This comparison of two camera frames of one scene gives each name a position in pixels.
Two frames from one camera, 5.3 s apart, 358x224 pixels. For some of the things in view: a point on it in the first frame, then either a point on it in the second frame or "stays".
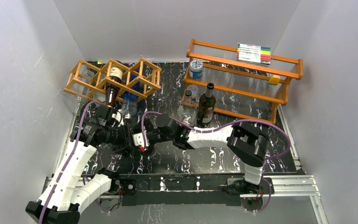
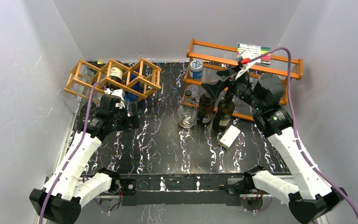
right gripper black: (150, 143) → (214, 90)
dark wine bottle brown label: (206, 106) stays
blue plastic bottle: (130, 106) stays
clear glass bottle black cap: (187, 112) stays
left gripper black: (127, 141) → (133, 122)
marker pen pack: (250, 52) stays
